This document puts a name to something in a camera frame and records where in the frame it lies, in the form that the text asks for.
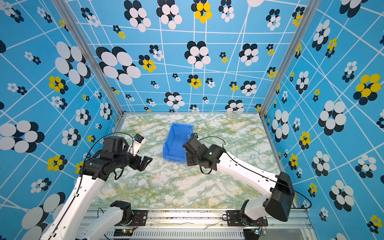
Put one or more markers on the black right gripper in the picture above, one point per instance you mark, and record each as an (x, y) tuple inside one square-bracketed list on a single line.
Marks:
[(189, 162)]

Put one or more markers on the aluminium frame post right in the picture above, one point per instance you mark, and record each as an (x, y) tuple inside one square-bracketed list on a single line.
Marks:
[(286, 61)]

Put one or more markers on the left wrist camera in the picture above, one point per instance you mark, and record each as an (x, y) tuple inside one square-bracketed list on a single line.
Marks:
[(138, 141)]

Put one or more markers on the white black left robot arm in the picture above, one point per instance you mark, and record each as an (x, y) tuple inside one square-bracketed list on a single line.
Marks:
[(115, 154)]

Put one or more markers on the blue plastic bin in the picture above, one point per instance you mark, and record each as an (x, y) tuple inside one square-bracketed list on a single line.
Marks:
[(173, 147)]

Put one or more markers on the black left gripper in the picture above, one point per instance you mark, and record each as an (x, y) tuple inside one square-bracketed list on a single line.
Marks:
[(144, 163)]

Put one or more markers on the aluminium frame post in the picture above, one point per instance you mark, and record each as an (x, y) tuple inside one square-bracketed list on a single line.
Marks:
[(286, 61), (81, 42)]

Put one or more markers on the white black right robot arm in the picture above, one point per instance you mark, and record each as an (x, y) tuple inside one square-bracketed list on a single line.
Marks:
[(277, 191)]

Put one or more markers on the aluminium frame post left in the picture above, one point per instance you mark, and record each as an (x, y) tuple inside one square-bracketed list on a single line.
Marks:
[(81, 42)]

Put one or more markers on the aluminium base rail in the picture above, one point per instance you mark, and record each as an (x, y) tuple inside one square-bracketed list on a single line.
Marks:
[(188, 224)]

